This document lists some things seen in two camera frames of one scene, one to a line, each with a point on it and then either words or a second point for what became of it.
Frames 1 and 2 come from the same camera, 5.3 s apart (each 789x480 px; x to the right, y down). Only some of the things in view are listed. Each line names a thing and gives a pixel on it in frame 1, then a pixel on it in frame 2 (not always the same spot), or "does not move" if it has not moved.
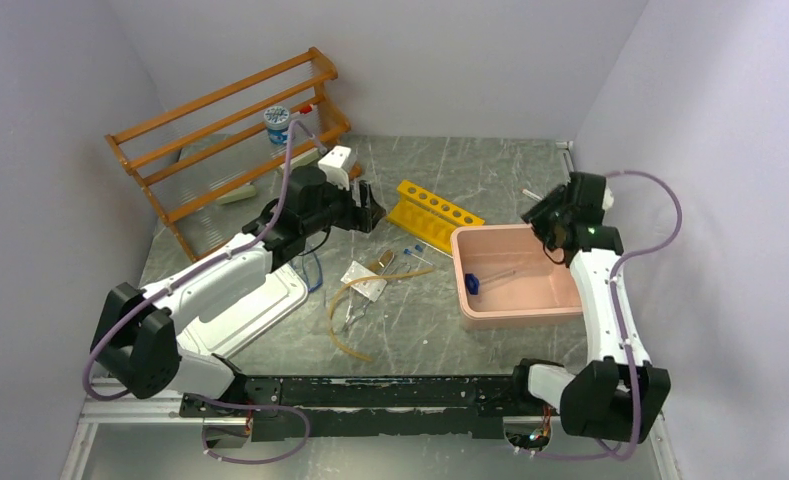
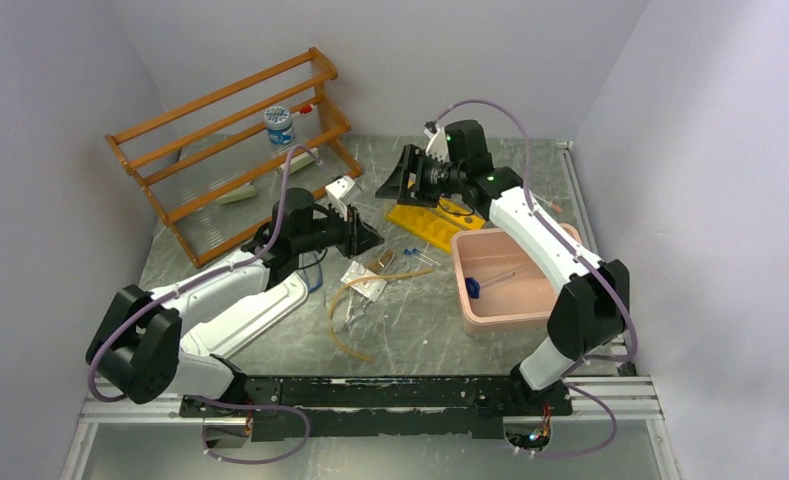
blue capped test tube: [408, 252] does not move
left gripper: [361, 218] → [356, 236]
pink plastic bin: [521, 282] does not move
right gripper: [536, 215] → [413, 160]
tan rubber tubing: [361, 279] does not move
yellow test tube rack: [430, 216] does not move
